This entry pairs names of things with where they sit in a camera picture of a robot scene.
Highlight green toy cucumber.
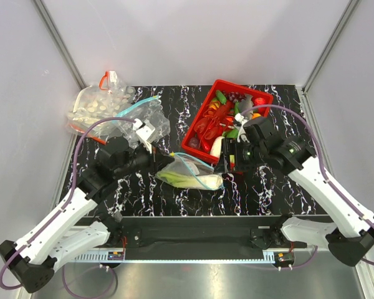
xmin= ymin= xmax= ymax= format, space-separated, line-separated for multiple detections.
xmin=216 ymin=90 xmax=228 ymax=105

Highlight toy leek green white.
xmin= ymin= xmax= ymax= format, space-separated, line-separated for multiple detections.
xmin=156 ymin=172 xmax=223 ymax=191

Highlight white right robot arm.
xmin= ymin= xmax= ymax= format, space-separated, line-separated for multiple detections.
xmin=215 ymin=114 xmax=374 ymax=267

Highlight red toy lobster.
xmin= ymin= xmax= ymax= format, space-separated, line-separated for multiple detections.
xmin=193 ymin=100 xmax=234 ymax=140

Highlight purple toy grapes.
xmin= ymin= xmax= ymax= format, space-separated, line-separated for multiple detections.
xmin=226 ymin=92 xmax=246 ymax=103

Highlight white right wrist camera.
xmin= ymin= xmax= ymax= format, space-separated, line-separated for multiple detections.
xmin=234 ymin=113 xmax=253 ymax=143

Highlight purple toy onion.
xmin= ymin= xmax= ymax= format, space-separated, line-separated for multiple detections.
xmin=188 ymin=137 xmax=199 ymax=149

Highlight white toy radish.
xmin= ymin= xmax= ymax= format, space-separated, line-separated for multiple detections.
xmin=209 ymin=136 xmax=224 ymax=158

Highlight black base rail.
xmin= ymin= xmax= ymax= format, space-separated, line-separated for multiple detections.
xmin=85 ymin=214 xmax=309 ymax=250

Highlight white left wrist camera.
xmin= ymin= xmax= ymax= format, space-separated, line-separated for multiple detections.
xmin=133 ymin=118 xmax=155 ymax=154

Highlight red toy apple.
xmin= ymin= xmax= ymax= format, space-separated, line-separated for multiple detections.
xmin=254 ymin=98 xmax=267 ymax=106

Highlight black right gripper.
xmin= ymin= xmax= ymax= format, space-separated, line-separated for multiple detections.
xmin=214 ymin=137 xmax=266 ymax=173

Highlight red toy chili pepper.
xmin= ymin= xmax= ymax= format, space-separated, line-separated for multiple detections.
xmin=200 ymin=138 xmax=212 ymax=153

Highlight blue zipper clear bag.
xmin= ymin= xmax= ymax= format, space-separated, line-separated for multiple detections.
xmin=156 ymin=153 xmax=221 ymax=176

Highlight red plastic bin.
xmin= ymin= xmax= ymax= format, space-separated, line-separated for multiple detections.
xmin=181 ymin=79 xmax=273 ymax=164

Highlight red zipper clear bag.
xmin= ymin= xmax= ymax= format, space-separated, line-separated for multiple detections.
xmin=66 ymin=70 xmax=136 ymax=135

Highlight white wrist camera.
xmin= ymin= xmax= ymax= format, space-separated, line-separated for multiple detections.
xmin=133 ymin=118 xmax=155 ymax=154
xmin=234 ymin=113 xmax=253 ymax=143

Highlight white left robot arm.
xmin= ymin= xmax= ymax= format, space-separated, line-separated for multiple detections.
xmin=0 ymin=137 xmax=174 ymax=293

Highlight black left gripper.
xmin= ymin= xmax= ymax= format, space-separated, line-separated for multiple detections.
xmin=115 ymin=140 xmax=175 ymax=179

